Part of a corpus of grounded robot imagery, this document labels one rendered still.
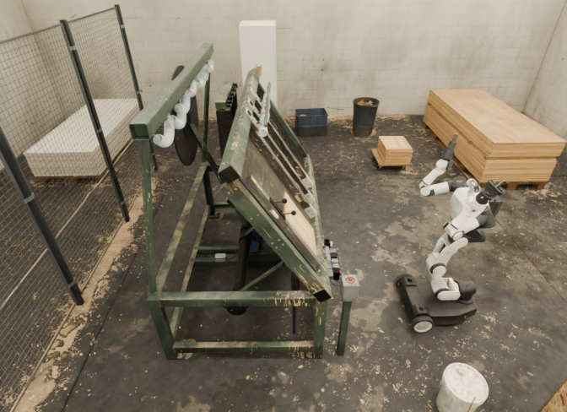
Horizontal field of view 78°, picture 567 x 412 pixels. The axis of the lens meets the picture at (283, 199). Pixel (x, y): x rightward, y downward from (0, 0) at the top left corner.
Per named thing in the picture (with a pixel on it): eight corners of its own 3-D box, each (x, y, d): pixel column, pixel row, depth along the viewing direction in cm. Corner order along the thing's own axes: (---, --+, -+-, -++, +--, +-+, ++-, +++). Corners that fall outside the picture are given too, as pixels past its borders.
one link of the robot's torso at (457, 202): (475, 213, 311) (488, 178, 291) (494, 238, 283) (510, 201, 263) (441, 214, 310) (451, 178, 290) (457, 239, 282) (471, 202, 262)
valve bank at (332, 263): (342, 292, 300) (345, 273, 286) (326, 292, 300) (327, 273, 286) (335, 252, 341) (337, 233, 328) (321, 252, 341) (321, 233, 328)
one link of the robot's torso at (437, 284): (444, 284, 351) (439, 250, 325) (452, 300, 334) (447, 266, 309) (429, 288, 354) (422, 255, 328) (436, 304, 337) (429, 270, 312)
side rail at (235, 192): (311, 294, 264) (324, 288, 260) (219, 189, 211) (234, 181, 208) (310, 287, 269) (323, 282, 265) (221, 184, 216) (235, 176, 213)
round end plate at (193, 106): (189, 183, 280) (170, 81, 235) (181, 183, 280) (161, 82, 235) (207, 141, 346) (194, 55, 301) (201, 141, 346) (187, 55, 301)
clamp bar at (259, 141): (310, 219, 333) (333, 208, 325) (234, 118, 276) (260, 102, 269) (310, 214, 341) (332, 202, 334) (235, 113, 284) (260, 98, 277)
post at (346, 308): (343, 355, 314) (352, 299, 272) (337, 355, 314) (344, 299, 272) (342, 349, 319) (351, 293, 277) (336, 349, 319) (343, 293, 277)
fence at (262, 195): (315, 267, 283) (320, 264, 281) (245, 181, 237) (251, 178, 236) (315, 262, 287) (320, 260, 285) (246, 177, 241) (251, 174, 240)
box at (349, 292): (357, 302, 269) (359, 285, 259) (341, 302, 269) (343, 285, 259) (354, 290, 279) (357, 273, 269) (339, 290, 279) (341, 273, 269)
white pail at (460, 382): (481, 430, 263) (503, 398, 237) (441, 430, 263) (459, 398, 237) (462, 387, 290) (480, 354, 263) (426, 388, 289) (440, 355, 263)
